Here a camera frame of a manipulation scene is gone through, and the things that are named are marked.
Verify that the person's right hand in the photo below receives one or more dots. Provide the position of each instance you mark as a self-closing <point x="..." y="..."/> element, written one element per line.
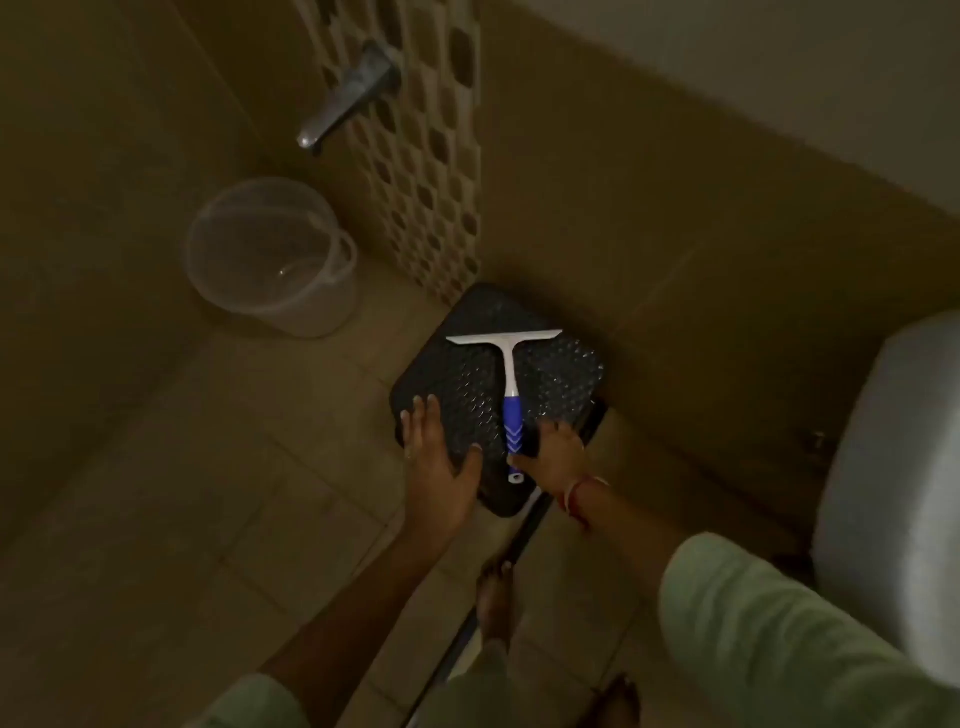
<point x="556" y="465"/>

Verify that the person's left hand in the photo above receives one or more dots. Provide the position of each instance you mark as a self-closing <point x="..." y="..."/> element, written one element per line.
<point x="439" y="480"/>

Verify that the person's left thumb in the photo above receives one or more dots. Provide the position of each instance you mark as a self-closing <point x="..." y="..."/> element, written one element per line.
<point x="472" y="461"/>

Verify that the person's right thumb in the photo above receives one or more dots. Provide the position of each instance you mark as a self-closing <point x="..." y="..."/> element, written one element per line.
<point x="520" y="462"/>

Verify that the person's right forearm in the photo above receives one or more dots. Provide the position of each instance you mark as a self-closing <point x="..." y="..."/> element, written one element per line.
<point x="634" y="532"/>

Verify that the person's left forearm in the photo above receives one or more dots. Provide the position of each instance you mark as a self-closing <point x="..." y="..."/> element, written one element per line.
<point x="360" y="607"/>

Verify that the black perforated plastic stool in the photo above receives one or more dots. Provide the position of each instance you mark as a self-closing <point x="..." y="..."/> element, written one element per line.
<point x="465" y="367"/>

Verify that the person's left foot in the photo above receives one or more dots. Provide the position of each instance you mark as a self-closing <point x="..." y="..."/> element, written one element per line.
<point x="496" y="600"/>

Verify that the metal floor strip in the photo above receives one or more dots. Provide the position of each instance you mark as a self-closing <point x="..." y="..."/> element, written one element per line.
<point x="469" y="637"/>

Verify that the light green garment hem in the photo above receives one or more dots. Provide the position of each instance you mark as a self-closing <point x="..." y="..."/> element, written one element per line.
<point x="502" y="694"/>

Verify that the clear plastic bucket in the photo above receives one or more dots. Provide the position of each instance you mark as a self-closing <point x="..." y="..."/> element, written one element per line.
<point x="270" y="259"/>

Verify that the light green right sleeve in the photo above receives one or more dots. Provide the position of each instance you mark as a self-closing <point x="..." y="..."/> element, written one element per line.
<point x="780" y="645"/>

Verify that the light green sleeve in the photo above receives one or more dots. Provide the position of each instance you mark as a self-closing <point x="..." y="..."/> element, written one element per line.
<point x="780" y="645"/>
<point x="251" y="705"/>

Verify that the light green left sleeve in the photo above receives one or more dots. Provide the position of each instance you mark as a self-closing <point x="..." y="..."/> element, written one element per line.
<point x="251" y="705"/>

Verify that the metal wall tap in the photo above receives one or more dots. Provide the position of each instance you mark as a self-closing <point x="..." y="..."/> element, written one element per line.
<point x="352" y="94"/>

